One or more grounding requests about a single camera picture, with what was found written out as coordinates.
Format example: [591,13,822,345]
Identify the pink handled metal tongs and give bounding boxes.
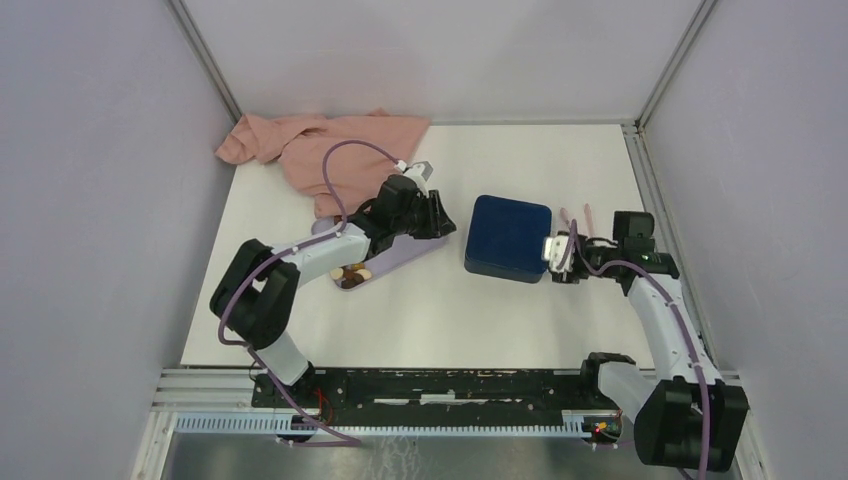
[559,203,595,239]

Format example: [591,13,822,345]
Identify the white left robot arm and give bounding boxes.
[209,174,456,408]

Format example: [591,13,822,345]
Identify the pink cloth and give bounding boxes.
[215,109,430,218]

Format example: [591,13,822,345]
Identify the dark blue box lid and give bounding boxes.
[464,195,552,284]

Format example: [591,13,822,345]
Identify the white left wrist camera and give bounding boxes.
[395,161,434,191]

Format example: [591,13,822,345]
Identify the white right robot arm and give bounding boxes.
[542,211,749,479]

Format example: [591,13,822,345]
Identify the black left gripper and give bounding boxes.
[392,190,457,240]

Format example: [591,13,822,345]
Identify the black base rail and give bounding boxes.
[251,367,618,430]

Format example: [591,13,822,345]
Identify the lilac plastic tray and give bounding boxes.
[330,235,448,291]

